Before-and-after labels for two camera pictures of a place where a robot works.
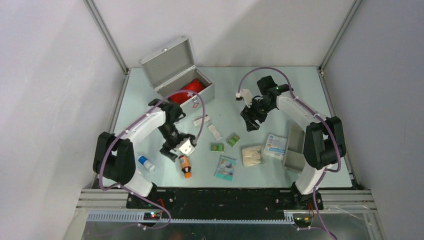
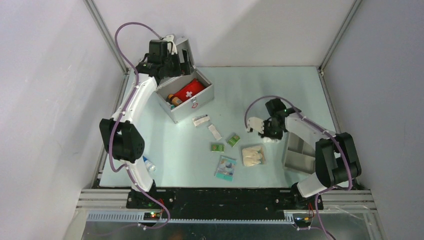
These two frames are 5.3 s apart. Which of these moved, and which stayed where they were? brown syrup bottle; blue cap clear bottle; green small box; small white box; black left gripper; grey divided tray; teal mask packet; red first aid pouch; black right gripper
Moved: black left gripper; black right gripper; brown syrup bottle
Stayed: small white box; green small box; blue cap clear bottle; red first aid pouch; teal mask packet; grey divided tray
